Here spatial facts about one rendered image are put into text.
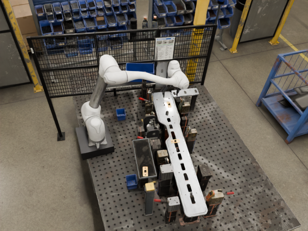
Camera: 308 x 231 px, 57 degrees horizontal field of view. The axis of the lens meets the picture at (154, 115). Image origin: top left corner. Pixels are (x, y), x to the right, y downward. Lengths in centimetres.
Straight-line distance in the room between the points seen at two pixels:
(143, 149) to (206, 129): 102
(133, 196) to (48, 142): 175
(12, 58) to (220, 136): 298
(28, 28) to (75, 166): 251
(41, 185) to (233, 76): 340
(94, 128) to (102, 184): 52
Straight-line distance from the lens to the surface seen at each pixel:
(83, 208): 345
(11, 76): 464
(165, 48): 315
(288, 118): 445
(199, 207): 235
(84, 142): 289
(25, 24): 515
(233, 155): 305
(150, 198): 230
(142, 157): 233
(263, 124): 444
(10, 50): 435
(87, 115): 280
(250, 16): 539
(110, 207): 265
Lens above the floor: 311
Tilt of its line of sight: 48 degrees down
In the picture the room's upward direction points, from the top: 4 degrees clockwise
